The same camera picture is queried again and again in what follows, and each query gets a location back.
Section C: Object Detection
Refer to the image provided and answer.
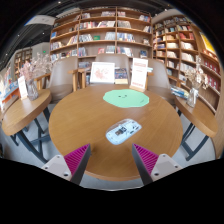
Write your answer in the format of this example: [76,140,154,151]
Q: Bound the small white card sign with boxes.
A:
[17,75,29,101]

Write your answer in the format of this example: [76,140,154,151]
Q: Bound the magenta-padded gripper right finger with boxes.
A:
[131,143,184,186]

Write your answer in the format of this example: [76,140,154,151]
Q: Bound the white hanging ceiling panel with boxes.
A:
[24,14,57,27]

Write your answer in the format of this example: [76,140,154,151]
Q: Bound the dark blue book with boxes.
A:
[114,67,129,85]

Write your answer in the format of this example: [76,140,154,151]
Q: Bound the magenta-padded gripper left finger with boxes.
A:
[41,143,92,186]

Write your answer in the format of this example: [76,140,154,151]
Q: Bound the white picture book, red drawing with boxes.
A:
[89,61,116,85]

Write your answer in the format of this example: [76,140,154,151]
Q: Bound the wide wooden bookshelf with books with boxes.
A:
[49,5,154,65]

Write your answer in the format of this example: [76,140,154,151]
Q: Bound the round wooden side table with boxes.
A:
[173,94,219,162]
[1,88,53,164]

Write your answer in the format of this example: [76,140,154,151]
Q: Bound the distant wooden bookshelf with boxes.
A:
[13,46,34,81]

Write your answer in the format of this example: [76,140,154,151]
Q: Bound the white table sign, wooden base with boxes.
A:
[129,57,150,93]

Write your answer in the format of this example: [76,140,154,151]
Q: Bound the angled wooden bookshelf with books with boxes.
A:
[151,13,223,115]

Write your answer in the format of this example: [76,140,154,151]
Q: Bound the stack of colourful books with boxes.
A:
[170,84,190,100]

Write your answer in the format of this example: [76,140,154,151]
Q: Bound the translucent light blue computer mouse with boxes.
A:
[105,118,143,146]

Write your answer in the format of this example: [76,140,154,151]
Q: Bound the brown wooden armchair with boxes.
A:
[77,53,132,90]
[146,58,176,106]
[46,56,80,103]

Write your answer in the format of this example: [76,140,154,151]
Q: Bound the green wavy-edged mouse pad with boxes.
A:
[102,88,150,109]

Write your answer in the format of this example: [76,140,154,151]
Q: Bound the glass vase with dried flowers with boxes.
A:
[19,53,52,102]
[184,54,210,108]

